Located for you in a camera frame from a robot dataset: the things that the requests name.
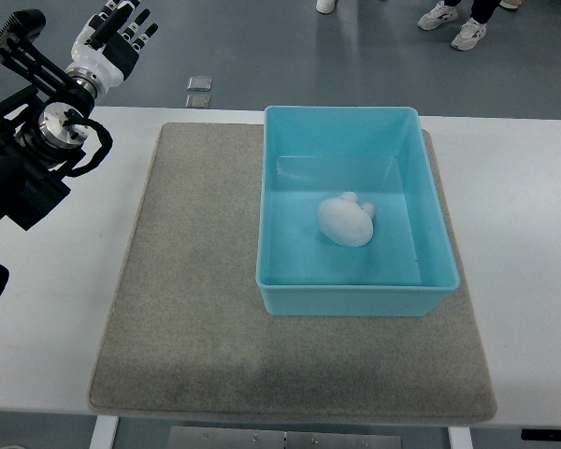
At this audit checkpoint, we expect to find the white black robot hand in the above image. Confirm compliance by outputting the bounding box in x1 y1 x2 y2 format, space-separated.
65 1 158 99

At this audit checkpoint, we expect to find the white bunny toy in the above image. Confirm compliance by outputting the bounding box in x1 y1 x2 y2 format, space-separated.
317 191 377 248

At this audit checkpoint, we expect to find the blue plastic box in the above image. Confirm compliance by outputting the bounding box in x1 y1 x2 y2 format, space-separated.
256 106 460 317

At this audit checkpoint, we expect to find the upper floor socket plate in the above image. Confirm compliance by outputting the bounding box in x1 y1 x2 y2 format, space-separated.
187 76 212 92

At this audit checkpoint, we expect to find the floor socket plate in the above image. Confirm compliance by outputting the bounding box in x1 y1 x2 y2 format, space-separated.
185 94 211 109
187 76 212 92

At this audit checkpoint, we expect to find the lower floor socket plate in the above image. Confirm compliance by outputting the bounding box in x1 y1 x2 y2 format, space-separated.
185 94 211 109

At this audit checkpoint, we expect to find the white shoe at top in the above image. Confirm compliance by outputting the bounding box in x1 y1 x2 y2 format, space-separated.
315 0 337 15

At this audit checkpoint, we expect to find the grey felt mat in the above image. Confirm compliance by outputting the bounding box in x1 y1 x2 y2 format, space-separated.
88 123 496 425

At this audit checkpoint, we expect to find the white sneaker left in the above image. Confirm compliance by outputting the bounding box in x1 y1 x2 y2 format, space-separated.
417 1 459 31

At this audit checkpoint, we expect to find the white sneaker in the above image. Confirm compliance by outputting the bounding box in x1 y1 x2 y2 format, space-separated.
451 19 486 51
417 1 459 31

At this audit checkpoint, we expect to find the white sneaker right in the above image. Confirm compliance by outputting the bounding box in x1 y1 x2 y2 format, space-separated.
451 19 486 51

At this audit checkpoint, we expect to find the white table leg left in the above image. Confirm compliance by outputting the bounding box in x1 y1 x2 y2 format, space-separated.
89 415 119 449

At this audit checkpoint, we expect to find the white table leg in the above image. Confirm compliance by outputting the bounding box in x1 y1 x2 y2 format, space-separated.
448 427 473 449
89 415 119 449

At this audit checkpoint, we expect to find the metal plate under table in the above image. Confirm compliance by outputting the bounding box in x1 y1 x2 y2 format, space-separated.
167 427 403 449

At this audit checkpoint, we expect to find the white table leg right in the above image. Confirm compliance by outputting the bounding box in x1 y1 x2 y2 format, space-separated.
448 427 473 449

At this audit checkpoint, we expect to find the black table control panel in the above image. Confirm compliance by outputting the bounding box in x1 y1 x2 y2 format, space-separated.
521 428 561 442

